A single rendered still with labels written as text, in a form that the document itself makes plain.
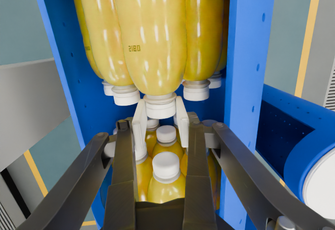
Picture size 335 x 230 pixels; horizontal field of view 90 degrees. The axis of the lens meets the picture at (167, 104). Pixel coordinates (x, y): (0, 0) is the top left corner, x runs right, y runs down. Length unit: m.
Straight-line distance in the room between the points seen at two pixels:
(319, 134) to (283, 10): 1.18
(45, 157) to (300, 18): 2.46
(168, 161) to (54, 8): 0.26
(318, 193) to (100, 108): 0.59
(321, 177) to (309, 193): 0.06
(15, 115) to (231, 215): 0.72
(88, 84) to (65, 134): 1.47
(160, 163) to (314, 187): 0.46
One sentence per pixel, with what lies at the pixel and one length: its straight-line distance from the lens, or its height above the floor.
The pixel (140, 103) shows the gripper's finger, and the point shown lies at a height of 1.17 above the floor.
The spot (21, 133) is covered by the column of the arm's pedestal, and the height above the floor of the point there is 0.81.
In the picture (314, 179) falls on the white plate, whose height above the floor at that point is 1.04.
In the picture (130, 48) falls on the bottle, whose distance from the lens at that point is 0.17.
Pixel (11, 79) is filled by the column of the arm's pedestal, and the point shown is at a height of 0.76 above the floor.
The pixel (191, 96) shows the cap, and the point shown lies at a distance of 0.24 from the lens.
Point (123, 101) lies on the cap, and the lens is 0.25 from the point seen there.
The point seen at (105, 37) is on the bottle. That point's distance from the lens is 0.22.
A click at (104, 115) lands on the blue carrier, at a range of 0.37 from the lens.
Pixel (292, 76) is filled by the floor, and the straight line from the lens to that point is 1.77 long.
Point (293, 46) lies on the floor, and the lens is 1.71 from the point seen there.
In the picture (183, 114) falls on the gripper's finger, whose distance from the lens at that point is 0.16.
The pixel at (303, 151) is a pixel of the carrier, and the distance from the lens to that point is 0.60.
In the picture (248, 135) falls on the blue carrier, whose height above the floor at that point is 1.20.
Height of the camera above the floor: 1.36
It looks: 70 degrees down
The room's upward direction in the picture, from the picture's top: 173 degrees clockwise
